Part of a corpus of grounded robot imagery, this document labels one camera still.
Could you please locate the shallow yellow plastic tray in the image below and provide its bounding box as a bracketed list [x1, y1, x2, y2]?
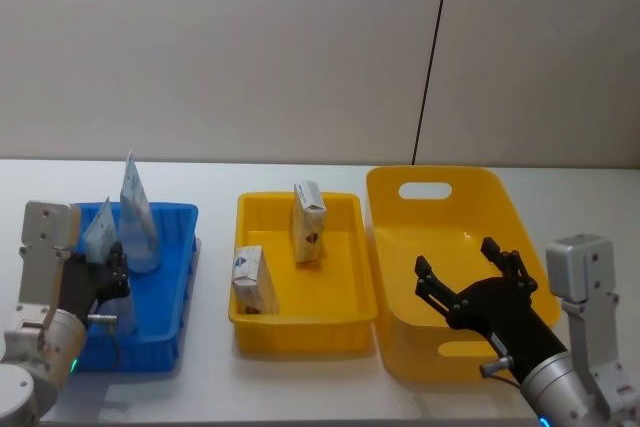
[227, 190, 378, 355]

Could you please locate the yellow plastic basket with handles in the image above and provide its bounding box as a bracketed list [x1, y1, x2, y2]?
[365, 164, 562, 382]

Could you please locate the tall pale blue pouch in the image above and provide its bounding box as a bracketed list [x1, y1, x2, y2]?
[117, 148, 162, 275]

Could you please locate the white drink carton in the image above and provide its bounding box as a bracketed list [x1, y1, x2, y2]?
[291, 179, 329, 265]
[230, 244, 281, 317]

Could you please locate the right gripper cable with plug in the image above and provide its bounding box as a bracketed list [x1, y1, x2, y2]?
[479, 355, 523, 388]

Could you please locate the left gripper cable with plug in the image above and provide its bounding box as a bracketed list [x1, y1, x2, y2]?
[87, 313, 123, 365]

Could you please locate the gripper cable with plug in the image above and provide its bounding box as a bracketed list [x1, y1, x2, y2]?
[87, 313, 123, 365]
[479, 355, 523, 388]

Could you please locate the blue plastic tray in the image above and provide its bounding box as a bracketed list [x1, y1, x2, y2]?
[63, 200, 202, 374]

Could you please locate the small pale blue pouch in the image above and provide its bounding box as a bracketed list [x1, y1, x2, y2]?
[80, 195, 119, 266]

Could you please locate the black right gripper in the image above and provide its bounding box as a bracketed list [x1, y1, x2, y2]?
[412, 235, 571, 384]

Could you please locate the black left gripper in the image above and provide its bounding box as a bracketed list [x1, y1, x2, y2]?
[57, 240, 132, 334]

